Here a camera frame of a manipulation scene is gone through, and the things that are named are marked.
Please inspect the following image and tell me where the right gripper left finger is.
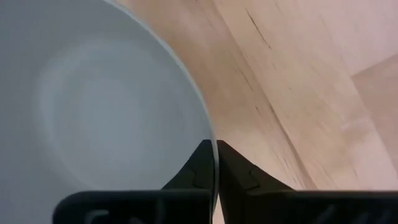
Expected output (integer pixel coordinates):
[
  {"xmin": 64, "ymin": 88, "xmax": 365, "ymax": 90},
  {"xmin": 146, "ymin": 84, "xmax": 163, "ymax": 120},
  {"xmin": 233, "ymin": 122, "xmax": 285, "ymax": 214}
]
[{"xmin": 52, "ymin": 139, "xmax": 215, "ymax": 224}]

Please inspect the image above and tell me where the light grey plastic bowl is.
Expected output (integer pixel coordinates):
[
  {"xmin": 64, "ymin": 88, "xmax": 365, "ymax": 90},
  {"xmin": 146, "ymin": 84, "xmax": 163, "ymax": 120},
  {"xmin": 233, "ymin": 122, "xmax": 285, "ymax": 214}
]
[{"xmin": 0, "ymin": 0, "xmax": 220, "ymax": 224}]

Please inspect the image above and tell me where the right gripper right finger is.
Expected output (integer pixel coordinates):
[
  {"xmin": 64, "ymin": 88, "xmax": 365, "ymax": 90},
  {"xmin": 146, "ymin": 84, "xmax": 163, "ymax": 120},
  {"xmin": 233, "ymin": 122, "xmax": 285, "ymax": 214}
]
[{"xmin": 217, "ymin": 139, "xmax": 398, "ymax": 224}]

